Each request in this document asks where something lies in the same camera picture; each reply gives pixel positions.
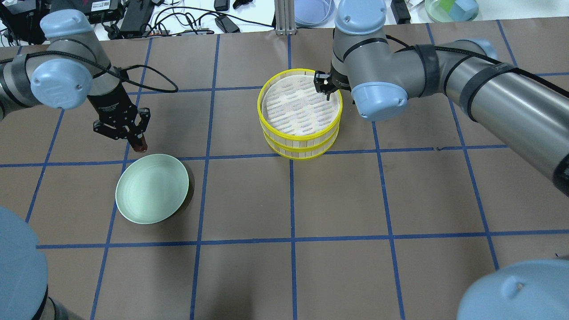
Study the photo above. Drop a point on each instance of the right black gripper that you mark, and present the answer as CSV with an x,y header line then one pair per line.
x,y
323,84

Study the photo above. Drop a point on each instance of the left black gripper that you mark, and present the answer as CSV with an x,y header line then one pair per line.
x,y
108,108

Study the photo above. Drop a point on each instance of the brown bun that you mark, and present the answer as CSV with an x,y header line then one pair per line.
x,y
140,145

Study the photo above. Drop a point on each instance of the yellow bamboo steamer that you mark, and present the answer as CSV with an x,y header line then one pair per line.
x,y
290,107
301,149

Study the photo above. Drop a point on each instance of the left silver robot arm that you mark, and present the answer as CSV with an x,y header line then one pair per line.
x,y
74,69

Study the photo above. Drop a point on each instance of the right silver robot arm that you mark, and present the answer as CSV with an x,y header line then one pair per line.
x,y
526,112

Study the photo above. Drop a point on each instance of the green plate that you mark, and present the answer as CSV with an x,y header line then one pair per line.
x,y
152,189

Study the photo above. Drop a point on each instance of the blue plate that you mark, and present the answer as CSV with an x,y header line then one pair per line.
x,y
313,13

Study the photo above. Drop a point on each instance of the black power adapter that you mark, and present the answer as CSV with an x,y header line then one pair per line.
x,y
226,25

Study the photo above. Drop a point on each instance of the green bowl with sponges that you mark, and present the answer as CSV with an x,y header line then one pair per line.
x,y
443,11

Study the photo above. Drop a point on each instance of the aluminium frame post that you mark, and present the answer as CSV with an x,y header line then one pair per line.
x,y
285,17

